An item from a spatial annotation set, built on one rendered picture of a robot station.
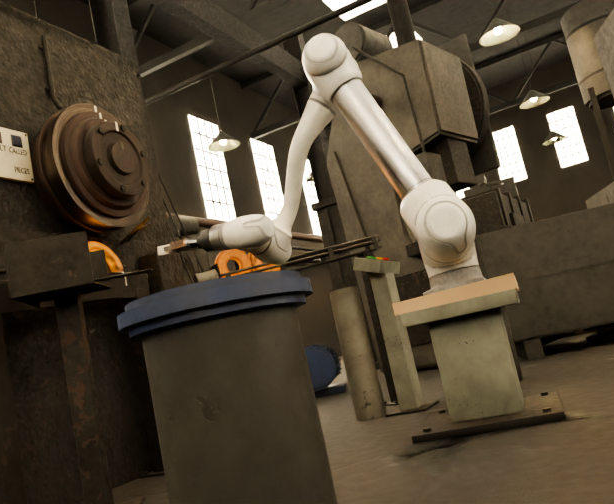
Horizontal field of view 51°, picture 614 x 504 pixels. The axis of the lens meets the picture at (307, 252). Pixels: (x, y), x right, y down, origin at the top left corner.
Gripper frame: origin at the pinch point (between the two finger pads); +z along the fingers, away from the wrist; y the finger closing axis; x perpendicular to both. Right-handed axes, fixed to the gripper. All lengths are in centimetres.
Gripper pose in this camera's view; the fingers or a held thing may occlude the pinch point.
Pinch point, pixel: (166, 249)
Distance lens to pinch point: 225.0
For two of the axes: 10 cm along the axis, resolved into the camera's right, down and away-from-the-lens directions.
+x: -1.3, -9.8, 1.2
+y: 4.5, 0.5, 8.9
